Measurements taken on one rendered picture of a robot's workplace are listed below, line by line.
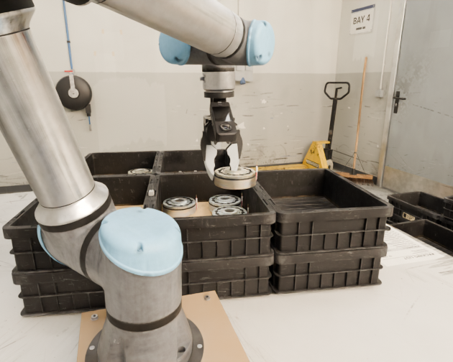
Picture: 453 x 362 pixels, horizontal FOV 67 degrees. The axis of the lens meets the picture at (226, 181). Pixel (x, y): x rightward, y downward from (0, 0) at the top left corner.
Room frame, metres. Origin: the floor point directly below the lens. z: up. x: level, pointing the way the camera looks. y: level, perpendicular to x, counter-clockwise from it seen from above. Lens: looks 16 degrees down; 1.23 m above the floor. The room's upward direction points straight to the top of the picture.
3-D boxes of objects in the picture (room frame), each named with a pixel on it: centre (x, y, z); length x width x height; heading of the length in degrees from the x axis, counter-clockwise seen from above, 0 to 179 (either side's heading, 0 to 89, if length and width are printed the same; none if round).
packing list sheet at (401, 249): (1.07, -0.53, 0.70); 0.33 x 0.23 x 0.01; 19
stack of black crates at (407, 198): (2.05, -1.29, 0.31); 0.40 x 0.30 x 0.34; 19
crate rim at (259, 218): (0.91, 0.06, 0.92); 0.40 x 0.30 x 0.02; 8
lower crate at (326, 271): (0.96, -0.24, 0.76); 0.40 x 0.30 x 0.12; 8
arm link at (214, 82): (0.82, 0.02, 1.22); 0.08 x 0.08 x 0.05
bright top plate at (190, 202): (1.01, 0.15, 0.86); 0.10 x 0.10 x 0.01
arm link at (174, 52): (0.73, 0.06, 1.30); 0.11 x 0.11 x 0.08; 55
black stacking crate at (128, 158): (1.27, 0.41, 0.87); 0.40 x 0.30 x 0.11; 8
